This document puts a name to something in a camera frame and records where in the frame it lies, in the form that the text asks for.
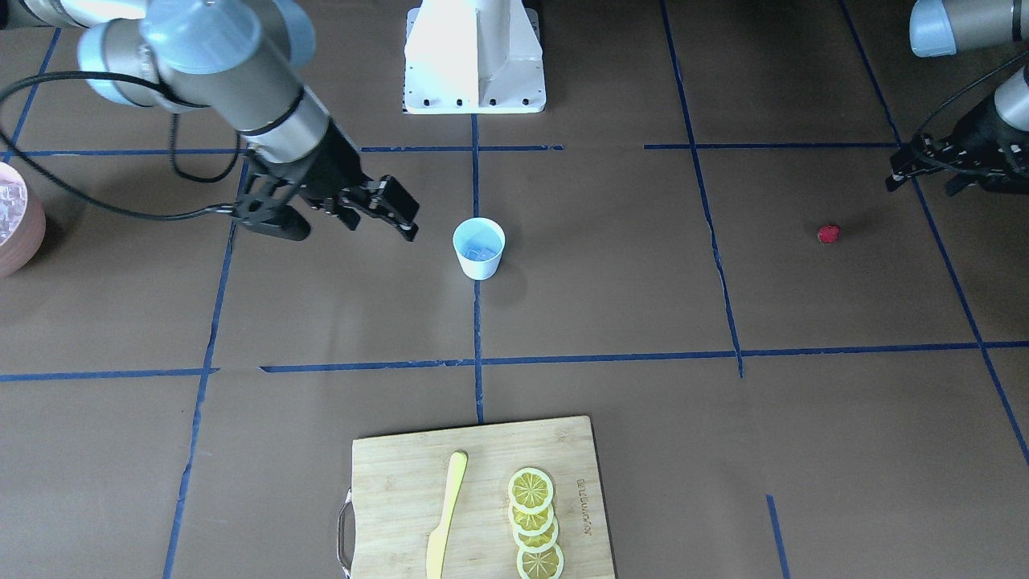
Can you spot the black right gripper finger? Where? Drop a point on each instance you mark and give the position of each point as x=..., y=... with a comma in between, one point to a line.
x=387, y=200
x=340, y=209

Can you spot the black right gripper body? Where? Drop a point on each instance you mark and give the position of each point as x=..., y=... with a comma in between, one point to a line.
x=338, y=165

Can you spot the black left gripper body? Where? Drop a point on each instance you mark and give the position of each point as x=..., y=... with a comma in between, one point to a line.
x=982, y=131

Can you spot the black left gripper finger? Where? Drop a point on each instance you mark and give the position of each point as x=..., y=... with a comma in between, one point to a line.
x=960, y=182
x=923, y=155

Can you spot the red strawberry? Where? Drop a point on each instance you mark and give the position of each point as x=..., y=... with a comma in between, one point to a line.
x=829, y=234

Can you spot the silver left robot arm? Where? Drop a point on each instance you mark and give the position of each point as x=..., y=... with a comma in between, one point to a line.
x=940, y=28

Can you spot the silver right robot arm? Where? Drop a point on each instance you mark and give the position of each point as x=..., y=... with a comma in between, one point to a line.
x=240, y=59

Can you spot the light blue paper cup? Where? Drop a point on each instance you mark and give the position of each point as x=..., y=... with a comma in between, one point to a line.
x=479, y=244

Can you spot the pink bowl of ice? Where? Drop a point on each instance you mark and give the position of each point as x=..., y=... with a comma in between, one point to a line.
x=23, y=221

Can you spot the yellow plastic knife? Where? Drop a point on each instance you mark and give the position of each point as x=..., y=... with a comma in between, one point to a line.
x=437, y=539

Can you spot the bamboo cutting board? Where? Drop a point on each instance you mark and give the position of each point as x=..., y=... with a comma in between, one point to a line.
x=404, y=485

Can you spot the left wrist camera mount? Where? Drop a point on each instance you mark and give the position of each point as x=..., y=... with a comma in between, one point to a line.
x=1006, y=180

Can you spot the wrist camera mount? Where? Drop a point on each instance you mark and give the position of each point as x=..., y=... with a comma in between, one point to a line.
x=263, y=206
x=1006, y=180

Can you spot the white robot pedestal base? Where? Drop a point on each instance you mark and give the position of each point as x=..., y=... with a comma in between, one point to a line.
x=474, y=57

